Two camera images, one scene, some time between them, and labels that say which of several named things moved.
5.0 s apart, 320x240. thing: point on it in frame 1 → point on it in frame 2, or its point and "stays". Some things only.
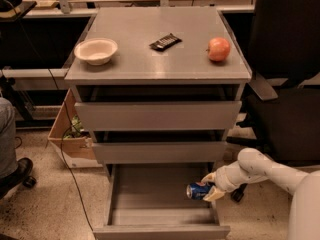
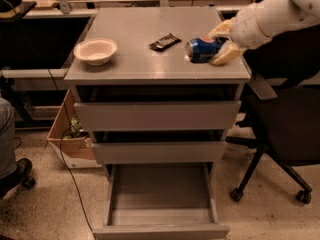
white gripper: [223, 180] → [246, 28]
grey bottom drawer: [148, 201] stays
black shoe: [12, 179] stays
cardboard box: [71, 139] stays
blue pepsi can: [197, 190] → [201, 50]
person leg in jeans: [8, 162] stays
